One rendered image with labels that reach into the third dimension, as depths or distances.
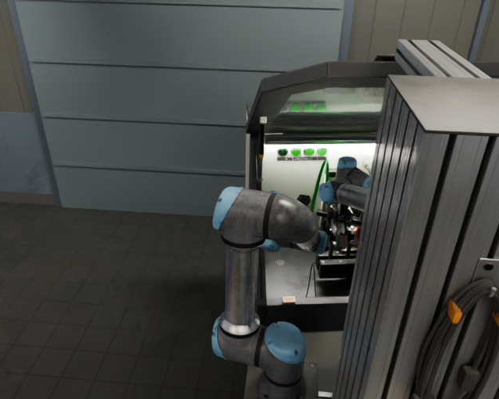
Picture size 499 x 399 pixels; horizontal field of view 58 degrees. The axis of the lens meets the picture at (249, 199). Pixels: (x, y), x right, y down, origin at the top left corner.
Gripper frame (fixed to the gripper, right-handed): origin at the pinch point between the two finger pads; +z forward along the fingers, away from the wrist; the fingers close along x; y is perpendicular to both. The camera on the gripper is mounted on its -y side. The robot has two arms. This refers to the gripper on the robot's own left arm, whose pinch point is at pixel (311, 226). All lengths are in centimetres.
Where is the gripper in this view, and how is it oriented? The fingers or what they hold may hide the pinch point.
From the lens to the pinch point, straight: 178.7
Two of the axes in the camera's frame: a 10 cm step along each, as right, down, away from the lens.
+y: -2.6, 9.3, -2.6
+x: 8.3, 0.8, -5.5
